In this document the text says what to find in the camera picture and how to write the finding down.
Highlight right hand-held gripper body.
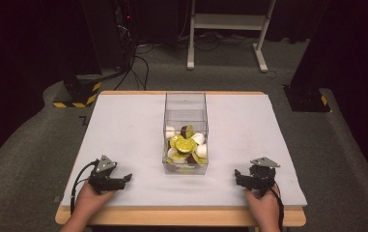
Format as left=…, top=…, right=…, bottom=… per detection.
left=248, top=157, right=281, bottom=196

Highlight black floor cables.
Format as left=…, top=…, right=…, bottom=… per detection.
left=113, top=43, right=151, bottom=92

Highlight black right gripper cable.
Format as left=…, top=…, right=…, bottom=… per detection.
left=269, top=181, right=285, bottom=232

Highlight dark curtain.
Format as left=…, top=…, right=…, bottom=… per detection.
left=289, top=0, right=368, bottom=182
left=0, top=0, right=103, bottom=177

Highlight clear plastic box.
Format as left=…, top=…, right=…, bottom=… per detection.
left=161, top=91, right=210, bottom=176

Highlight cable bundle under stand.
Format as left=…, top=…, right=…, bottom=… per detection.
left=176, top=30, right=258, bottom=53

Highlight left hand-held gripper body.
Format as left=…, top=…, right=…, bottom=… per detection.
left=88, top=155, right=119, bottom=195

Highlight white table mat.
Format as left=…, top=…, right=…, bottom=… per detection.
left=60, top=93, right=308, bottom=208

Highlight black stand base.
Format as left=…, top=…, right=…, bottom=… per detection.
left=282, top=84, right=331, bottom=113

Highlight wooden table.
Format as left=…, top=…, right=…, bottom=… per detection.
left=54, top=90, right=307, bottom=228

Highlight person's left hand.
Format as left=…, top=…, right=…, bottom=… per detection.
left=74, top=184, right=117, bottom=220

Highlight dark equipment rack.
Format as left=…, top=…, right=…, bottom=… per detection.
left=112, top=0, right=137, bottom=71

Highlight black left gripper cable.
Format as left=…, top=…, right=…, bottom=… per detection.
left=70, top=159, right=99, bottom=216

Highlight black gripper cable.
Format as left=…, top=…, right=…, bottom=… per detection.
left=70, top=159, right=99, bottom=216
left=269, top=181, right=285, bottom=232

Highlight white metal stand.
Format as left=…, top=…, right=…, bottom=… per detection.
left=186, top=0, right=278, bottom=73

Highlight black base with yellow stripes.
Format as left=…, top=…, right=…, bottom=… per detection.
left=52, top=73, right=103, bottom=109

